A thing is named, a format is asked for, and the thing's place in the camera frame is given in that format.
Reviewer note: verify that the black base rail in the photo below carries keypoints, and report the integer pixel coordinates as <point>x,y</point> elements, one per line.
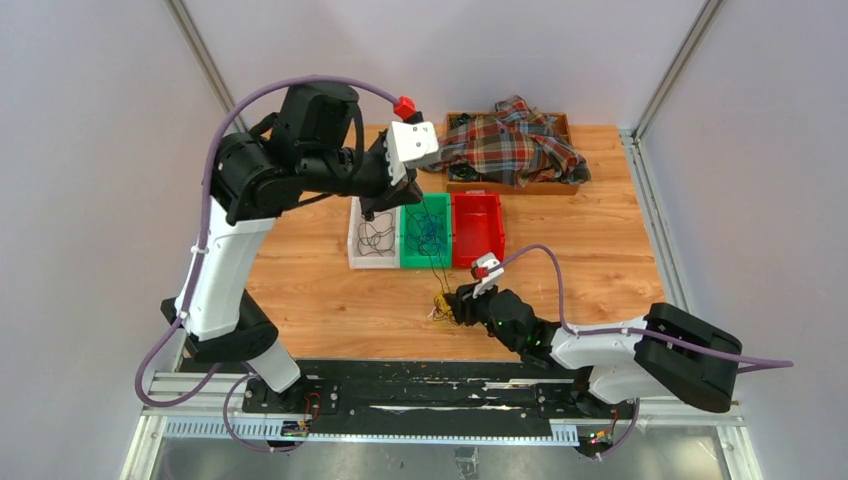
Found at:
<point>435,398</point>

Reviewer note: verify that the white plastic bin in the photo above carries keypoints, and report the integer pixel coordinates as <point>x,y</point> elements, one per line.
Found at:
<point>373,244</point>

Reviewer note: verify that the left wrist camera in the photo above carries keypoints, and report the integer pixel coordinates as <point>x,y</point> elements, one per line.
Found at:
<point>410,144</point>

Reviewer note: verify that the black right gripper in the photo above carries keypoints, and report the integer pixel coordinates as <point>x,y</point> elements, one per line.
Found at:
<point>463,306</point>

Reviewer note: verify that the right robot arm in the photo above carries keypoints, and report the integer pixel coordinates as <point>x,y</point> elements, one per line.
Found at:
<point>668,351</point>

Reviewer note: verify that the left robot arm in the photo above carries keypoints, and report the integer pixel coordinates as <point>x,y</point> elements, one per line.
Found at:
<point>311,148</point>

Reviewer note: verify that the plaid shirt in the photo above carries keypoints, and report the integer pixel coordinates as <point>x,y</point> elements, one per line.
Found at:
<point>515,145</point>

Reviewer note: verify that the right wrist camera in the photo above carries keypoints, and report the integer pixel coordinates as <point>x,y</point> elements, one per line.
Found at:
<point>486,270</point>

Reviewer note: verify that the wooden tray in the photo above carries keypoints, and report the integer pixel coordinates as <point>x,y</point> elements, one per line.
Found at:
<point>461,179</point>

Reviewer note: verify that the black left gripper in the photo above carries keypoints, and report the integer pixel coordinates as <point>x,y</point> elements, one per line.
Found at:
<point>389,195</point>

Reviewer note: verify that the red plastic bin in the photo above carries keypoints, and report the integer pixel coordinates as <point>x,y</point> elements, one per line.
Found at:
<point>478,228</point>

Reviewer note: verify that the green plastic bin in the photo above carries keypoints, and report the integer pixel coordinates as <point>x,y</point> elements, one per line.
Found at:
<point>426,234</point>

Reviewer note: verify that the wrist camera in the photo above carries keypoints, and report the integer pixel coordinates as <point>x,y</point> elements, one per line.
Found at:
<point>410,144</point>
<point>486,270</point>

